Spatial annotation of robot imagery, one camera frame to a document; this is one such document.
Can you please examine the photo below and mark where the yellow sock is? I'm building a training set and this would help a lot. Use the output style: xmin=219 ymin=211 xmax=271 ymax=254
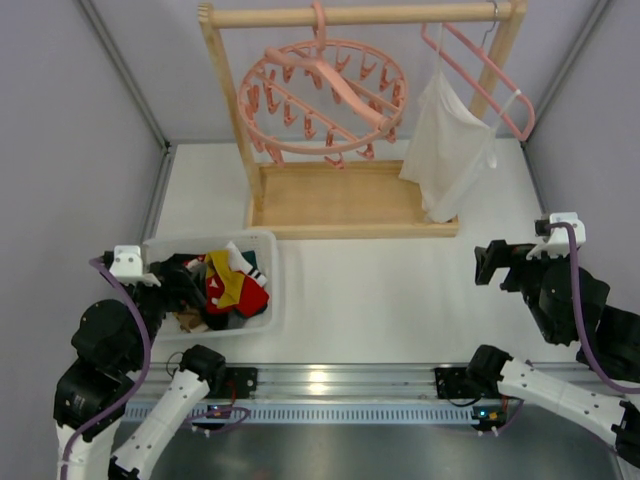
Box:
xmin=205 ymin=250 xmax=245 ymax=309

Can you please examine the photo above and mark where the red sock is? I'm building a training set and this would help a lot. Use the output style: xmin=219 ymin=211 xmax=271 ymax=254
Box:
xmin=205 ymin=272 xmax=270 ymax=318

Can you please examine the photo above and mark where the pink round clip hanger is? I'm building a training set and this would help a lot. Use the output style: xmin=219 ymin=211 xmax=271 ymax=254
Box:
xmin=237 ymin=1 xmax=409 ymax=169

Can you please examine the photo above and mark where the dark green sock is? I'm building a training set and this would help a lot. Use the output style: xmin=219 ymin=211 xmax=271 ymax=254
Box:
xmin=242 ymin=250 xmax=258 ymax=270

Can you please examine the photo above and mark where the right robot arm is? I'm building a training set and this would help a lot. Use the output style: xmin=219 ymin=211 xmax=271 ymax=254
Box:
xmin=466 ymin=240 xmax=639 ymax=466

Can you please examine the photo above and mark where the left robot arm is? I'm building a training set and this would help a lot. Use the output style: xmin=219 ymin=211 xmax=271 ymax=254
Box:
xmin=54 ymin=259 xmax=226 ymax=479

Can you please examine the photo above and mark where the black sock in basket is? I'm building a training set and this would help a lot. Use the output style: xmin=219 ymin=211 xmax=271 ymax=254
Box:
xmin=150 ymin=254 xmax=207 ymax=312

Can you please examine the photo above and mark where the brown striped sock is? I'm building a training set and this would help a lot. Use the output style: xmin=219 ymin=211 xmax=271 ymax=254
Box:
xmin=173 ymin=309 xmax=210 ymax=334

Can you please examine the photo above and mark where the white sock in basket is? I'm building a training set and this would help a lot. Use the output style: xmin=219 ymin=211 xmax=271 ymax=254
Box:
xmin=225 ymin=242 xmax=268 ymax=287

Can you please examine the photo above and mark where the grey sock in basket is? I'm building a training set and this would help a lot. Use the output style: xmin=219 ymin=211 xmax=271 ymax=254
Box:
xmin=215 ymin=311 xmax=248 ymax=331

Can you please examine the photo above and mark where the white plastic basket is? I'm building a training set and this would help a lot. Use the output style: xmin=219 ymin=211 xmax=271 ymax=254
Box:
xmin=143 ymin=230 xmax=283 ymax=342

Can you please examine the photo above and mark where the white mesh laundry bag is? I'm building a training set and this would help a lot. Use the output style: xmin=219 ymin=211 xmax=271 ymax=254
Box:
xmin=398 ymin=67 xmax=500 ymax=225

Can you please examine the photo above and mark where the wooden clothes rack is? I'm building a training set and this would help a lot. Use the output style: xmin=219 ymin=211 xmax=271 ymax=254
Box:
xmin=198 ymin=1 xmax=527 ymax=240

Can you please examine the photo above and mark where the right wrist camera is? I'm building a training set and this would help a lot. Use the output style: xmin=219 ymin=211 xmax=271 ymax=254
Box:
xmin=526 ymin=212 xmax=586 ymax=260

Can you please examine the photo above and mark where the aluminium mounting rail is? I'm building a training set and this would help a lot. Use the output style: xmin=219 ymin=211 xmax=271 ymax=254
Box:
xmin=133 ymin=362 xmax=615 ymax=402

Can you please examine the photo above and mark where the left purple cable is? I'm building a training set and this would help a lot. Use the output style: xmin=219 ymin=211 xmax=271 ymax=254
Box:
xmin=57 ymin=257 xmax=251 ymax=469

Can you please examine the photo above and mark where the slotted cable duct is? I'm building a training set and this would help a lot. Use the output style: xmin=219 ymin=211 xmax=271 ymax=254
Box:
xmin=122 ymin=402 xmax=509 ymax=426

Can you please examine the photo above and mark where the pink wire hanger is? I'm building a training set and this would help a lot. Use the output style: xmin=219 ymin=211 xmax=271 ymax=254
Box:
xmin=420 ymin=22 xmax=536 ymax=142

